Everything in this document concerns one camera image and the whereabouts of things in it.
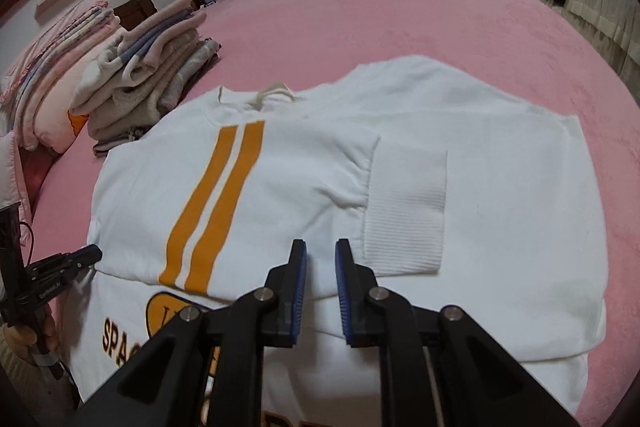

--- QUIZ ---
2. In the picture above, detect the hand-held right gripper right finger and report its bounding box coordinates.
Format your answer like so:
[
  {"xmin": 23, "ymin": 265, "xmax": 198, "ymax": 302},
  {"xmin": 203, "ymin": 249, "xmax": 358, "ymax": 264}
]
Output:
[{"xmin": 334, "ymin": 238, "xmax": 583, "ymax": 427}]

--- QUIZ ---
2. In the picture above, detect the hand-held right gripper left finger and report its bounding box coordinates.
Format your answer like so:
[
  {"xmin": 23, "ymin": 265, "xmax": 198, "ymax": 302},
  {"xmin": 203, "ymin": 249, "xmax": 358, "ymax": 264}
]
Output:
[{"xmin": 65, "ymin": 238, "xmax": 308, "ymax": 427}]

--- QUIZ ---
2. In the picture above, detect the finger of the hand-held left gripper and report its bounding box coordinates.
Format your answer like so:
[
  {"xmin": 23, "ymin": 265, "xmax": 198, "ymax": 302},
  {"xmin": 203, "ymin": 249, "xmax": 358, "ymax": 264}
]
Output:
[{"xmin": 65, "ymin": 244, "xmax": 103, "ymax": 277}]

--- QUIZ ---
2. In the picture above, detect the white sweatshirt with orange stripes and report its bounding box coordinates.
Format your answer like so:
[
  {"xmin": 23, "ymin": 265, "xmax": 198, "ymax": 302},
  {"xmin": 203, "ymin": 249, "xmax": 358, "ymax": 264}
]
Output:
[{"xmin": 62, "ymin": 54, "xmax": 608, "ymax": 427}]

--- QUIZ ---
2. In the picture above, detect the person's left forearm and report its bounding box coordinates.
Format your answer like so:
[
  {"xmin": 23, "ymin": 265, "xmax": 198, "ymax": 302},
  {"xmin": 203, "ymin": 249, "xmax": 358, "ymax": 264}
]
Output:
[{"xmin": 0, "ymin": 342, "xmax": 46, "ymax": 405}]

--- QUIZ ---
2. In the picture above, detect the stack of folded clothes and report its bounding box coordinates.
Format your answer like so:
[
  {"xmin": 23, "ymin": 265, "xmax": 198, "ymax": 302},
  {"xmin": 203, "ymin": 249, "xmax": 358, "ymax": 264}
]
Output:
[{"xmin": 67, "ymin": 0, "xmax": 221, "ymax": 152}]

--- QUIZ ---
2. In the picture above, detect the person's left hand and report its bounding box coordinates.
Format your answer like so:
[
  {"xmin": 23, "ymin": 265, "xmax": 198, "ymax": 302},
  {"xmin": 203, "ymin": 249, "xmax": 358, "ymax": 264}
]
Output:
[{"xmin": 0, "ymin": 307, "xmax": 62, "ymax": 358}]

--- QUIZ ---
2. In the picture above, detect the pink padded cloth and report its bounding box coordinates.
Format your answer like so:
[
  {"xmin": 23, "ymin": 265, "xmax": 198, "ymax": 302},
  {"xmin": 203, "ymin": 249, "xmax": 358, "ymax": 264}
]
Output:
[{"xmin": 0, "ymin": 129, "xmax": 61, "ymax": 228}]

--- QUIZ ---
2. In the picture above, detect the pink folded quilt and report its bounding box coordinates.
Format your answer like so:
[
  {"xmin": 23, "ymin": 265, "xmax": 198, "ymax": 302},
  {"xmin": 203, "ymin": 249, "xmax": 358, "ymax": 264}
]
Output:
[{"xmin": 0, "ymin": 0, "xmax": 123, "ymax": 155}]

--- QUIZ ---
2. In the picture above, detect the dark wooden headboard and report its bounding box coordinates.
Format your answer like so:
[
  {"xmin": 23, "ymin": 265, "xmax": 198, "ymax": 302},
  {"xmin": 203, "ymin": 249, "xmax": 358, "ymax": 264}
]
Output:
[{"xmin": 112, "ymin": 0, "xmax": 158, "ymax": 30}]

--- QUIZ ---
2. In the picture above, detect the pink fleece blanket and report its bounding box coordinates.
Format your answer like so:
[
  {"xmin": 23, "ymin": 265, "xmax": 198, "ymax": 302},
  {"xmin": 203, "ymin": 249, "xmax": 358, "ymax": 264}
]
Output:
[{"xmin": 25, "ymin": 0, "xmax": 640, "ymax": 427}]

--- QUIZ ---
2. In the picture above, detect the thin cable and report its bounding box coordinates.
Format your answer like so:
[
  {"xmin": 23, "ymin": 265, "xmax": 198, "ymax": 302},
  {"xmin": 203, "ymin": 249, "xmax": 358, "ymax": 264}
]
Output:
[{"xmin": 19, "ymin": 219, "xmax": 35, "ymax": 260}]

